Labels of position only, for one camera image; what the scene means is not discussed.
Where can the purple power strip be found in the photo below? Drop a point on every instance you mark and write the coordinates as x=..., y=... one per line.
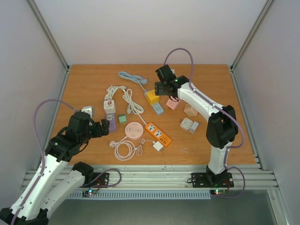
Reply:
x=112, y=122

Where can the pink round power socket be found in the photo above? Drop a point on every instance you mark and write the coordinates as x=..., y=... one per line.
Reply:
x=134, y=130

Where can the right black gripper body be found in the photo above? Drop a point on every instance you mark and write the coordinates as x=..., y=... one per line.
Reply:
x=160, y=88

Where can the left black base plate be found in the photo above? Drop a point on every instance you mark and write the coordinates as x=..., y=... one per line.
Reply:
x=102, y=180

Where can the yellow cube socket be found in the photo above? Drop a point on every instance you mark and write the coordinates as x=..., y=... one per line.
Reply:
x=151, y=97

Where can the green plug adapter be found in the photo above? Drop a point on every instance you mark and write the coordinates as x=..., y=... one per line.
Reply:
x=122, y=118

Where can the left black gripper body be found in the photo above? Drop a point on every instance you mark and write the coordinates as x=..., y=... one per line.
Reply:
x=99, y=132

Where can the white USB charger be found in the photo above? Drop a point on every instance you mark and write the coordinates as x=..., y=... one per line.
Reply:
x=158, y=146

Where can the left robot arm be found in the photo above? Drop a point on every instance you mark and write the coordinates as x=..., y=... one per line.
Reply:
x=39, y=200

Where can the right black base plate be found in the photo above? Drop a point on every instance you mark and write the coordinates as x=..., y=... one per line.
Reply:
x=205, y=180

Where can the beige cube socket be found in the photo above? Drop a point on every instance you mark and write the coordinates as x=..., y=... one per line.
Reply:
x=190, y=111

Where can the pink cube socket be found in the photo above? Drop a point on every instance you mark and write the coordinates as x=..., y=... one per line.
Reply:
x=173, y=103

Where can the orange power strip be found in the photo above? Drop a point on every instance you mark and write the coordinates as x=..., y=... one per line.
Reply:
x=158, y=134

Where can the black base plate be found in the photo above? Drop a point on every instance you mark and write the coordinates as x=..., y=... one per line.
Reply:
x=102, y=180
x=205, y=180

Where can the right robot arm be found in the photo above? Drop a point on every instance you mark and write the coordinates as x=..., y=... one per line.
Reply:
x=221, y=120

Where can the blue slotted cable duct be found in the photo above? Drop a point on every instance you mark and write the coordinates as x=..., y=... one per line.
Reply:
x=141, y=195

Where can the white square plug adapter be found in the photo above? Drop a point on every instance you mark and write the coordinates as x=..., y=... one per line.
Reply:
x=186, y=123

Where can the white cube socket with flower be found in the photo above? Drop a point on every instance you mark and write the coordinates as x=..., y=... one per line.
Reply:
x=109, y=106

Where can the small white grey adapter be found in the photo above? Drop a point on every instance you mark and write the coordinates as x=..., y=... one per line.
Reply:
x=193, y=127

